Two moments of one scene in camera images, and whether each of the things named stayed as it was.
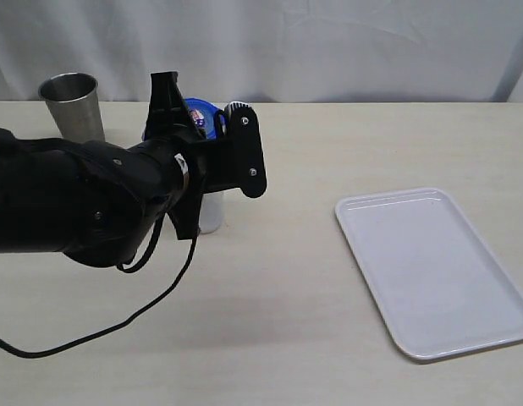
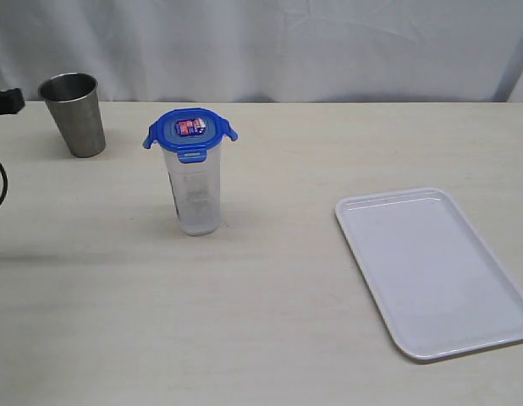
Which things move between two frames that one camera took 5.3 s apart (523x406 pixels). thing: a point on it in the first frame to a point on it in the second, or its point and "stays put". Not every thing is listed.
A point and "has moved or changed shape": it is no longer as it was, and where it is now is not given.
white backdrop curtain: x=269 y=51 stays put
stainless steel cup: x=74 y=101 stays put
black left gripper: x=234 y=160 to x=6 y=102
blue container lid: x=204 y=113 has moved or changed shape
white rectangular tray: x=438 y=289 stays put
